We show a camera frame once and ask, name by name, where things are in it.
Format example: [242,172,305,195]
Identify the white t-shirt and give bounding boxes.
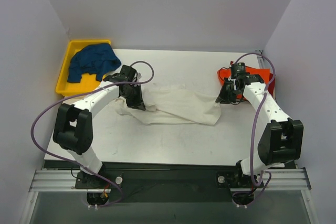
[110,85,221,126]

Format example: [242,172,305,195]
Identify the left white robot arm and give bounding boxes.
[52,65,145,188]

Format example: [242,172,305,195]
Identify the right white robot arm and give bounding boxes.
[216,75,304,186]

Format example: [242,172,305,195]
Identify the folded orange t-shirt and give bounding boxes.
[217,67,270,105]

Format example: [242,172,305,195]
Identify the folded dark red t-shirt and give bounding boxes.
[267,73,276,97]

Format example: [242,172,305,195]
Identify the blue t-shirt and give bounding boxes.
[67,43,121,83]

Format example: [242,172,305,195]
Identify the yellow plastic bin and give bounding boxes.
[55,39,111,97]

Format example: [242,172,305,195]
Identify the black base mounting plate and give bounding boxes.
[43,160,297,204]

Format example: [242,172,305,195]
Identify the aluminium frame rail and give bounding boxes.
[29,168,311,192]

